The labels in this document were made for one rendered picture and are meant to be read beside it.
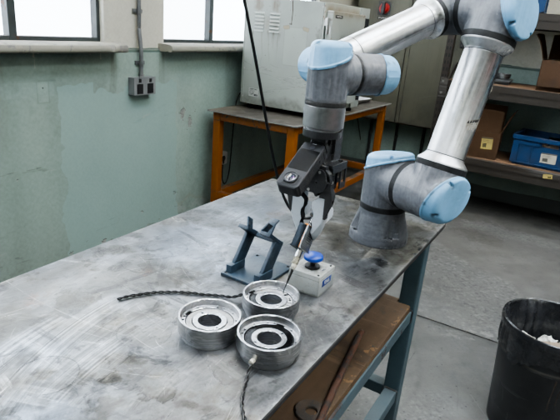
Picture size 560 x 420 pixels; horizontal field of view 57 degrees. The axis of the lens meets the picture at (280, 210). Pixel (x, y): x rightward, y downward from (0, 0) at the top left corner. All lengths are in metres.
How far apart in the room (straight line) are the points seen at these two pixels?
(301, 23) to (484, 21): 1.98
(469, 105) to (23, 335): 0.97
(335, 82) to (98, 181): 1.99
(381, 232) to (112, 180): 1.80
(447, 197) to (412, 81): 3.50
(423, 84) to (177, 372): 4.01
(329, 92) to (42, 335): 0.62
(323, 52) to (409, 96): 3.76
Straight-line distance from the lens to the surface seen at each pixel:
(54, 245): 2.70
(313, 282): 1.04
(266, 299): 0.99
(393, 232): 1.32
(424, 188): 1.19
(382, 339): 1.43
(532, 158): 4.27
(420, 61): 4.62
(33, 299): 1.06
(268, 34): 3.22
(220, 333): 0.86
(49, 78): 2.51
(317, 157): 0.93
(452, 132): 1.21
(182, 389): 0.81
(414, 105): 4.65
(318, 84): 0.92
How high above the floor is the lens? 1.31
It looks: 20 degrees down
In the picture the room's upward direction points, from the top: 5 degrees clockwise
